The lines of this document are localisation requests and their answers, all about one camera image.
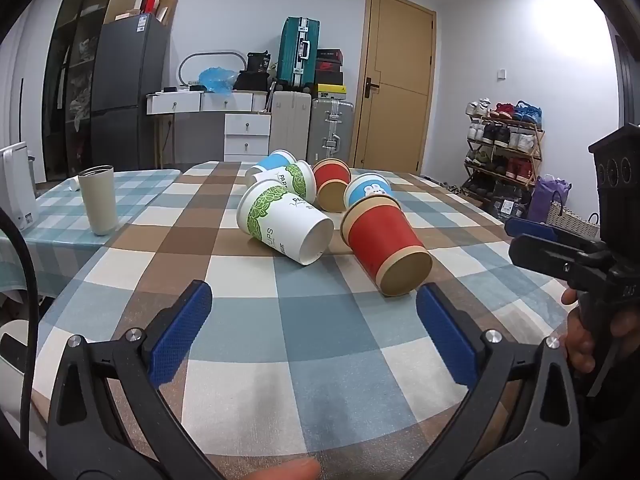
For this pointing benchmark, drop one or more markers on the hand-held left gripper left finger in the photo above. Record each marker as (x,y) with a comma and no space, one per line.
(179,332)

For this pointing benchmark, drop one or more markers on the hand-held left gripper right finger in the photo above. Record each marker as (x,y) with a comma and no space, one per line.
(447,337)

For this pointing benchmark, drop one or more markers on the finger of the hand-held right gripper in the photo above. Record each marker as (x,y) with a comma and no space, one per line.
(545,257)
(530,228)

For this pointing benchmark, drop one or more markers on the large red paper cup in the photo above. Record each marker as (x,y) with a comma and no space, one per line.
(382,240)

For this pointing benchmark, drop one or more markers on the large green leaf paper cup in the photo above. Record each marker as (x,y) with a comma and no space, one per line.
(282,220)

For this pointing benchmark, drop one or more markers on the blue rabbit print paper cup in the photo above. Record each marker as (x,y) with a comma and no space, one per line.
(367,189)

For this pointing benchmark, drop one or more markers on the small green leaf paper cup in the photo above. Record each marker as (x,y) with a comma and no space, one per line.
(290,180)

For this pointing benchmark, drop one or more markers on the plain blue paper cup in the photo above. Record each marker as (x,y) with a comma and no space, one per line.
(270,161)

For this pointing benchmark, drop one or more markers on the small red paper cup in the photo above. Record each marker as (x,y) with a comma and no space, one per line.
(331,180)

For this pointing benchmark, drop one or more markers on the person's right hand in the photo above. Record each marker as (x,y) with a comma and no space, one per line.
(579,342)

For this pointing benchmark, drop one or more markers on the person's left hand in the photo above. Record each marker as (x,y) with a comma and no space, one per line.
(287,471)

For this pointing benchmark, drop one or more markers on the dark blue package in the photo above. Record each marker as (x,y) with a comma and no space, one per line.
(509,207)

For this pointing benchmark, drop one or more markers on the purple shopping bag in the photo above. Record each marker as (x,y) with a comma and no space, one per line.
(545,197)

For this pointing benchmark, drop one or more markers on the wicker basket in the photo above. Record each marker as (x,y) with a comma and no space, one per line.
(572,222)

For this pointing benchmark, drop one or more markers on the wooden shoe rack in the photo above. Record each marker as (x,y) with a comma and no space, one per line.
(537,150)

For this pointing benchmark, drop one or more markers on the shoe rack with shoes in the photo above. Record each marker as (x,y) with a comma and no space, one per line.
(505,135)

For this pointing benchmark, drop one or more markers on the beige steel tumbler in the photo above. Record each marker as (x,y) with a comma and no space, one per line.
(98,200)

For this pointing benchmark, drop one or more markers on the teal checked tablecloth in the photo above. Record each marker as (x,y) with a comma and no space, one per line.
(55,215)

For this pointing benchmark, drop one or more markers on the wooden door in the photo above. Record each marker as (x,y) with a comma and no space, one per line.
(395,90)

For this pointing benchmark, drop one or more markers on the white drawer dresser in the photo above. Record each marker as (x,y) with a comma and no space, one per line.
(220,125)

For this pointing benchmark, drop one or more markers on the white countertop appliance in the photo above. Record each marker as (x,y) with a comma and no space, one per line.
(15,185)

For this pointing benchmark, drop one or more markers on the silver hard suitcase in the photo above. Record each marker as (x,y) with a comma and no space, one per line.
(330,130)

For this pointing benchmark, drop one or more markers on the white hard suitcase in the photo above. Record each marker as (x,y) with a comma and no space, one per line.
(290,122)

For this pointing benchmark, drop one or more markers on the black yellow shoe box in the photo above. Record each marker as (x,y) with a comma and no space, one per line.
(329,91)

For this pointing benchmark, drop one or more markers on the dark grey refrigerator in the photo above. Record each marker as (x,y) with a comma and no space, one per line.
(127,90)

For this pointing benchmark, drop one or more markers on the blue plastic bag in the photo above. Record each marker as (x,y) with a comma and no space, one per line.
(217,80)

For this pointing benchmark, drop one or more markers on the black red logo shoe box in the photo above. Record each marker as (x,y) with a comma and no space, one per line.
(329,65)

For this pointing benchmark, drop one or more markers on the black bag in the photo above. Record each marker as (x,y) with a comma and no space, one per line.
(251,81)

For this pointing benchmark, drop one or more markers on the dark glass door cabinet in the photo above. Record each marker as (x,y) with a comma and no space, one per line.
(67,75)

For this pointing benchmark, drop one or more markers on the teal hard suitcase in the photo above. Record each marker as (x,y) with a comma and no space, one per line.
(298,52)

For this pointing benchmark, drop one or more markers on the cardboard box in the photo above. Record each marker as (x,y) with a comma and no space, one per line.
(168,7)

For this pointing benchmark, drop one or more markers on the oval white frame mirror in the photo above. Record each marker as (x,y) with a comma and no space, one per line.
(192,62)

